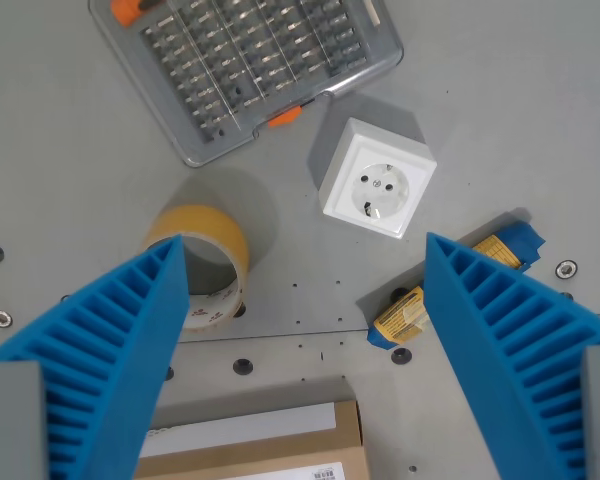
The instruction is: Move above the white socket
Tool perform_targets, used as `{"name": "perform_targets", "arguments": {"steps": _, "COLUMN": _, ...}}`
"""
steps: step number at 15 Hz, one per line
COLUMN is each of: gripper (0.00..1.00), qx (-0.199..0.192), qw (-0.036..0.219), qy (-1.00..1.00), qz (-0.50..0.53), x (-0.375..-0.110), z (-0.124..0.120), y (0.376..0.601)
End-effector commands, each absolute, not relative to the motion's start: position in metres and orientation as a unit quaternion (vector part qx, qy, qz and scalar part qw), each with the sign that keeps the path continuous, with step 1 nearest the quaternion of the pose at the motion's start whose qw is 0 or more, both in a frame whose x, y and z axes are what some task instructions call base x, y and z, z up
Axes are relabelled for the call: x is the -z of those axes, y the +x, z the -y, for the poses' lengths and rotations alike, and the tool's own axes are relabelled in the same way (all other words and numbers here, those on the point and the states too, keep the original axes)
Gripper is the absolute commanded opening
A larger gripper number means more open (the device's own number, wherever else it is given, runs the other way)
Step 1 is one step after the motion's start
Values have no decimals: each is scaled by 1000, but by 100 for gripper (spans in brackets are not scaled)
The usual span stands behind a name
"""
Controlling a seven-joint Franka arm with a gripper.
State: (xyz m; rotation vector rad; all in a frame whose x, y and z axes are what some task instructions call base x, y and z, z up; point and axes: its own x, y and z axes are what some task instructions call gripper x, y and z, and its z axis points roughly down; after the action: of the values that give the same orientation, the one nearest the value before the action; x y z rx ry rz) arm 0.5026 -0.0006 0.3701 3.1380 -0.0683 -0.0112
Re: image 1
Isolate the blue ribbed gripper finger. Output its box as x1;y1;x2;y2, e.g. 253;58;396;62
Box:
0;233;189;480
424;231;600;480

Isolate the yellow labelled block with blue tape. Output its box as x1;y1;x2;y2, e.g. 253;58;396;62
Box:
366;220;548;352

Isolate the clear packing tape roll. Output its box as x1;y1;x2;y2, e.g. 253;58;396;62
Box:
140;203;252;332

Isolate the brown cardboard box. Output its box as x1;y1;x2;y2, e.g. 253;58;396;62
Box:
135;398;371;480

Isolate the clear screwdriver bit case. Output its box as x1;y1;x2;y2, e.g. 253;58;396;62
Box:
87;0;405;168

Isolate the white wall socket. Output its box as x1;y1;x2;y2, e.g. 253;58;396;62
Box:
307;116;439;240

